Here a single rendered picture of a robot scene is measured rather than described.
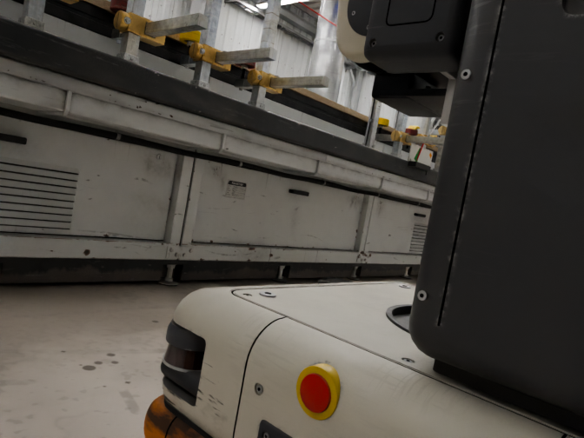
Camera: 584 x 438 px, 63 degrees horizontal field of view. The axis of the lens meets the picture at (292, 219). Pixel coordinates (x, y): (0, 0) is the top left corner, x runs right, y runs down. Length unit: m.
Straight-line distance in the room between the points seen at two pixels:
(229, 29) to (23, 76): 9.85
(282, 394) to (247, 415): 0.06
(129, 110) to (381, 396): 1.18
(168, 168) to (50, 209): 0.43
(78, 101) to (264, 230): 1.08
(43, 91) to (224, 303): 0.90
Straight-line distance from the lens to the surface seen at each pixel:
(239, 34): 11.29
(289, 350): 0.53
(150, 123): 1.50
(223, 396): 0.59
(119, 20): 1.46
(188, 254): 1.88
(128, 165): 1.73
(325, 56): 6.95
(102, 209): 1.71
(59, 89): 1.39
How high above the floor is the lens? 0.43
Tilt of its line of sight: 3 degrees down
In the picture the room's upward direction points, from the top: 10 degrees clockwise
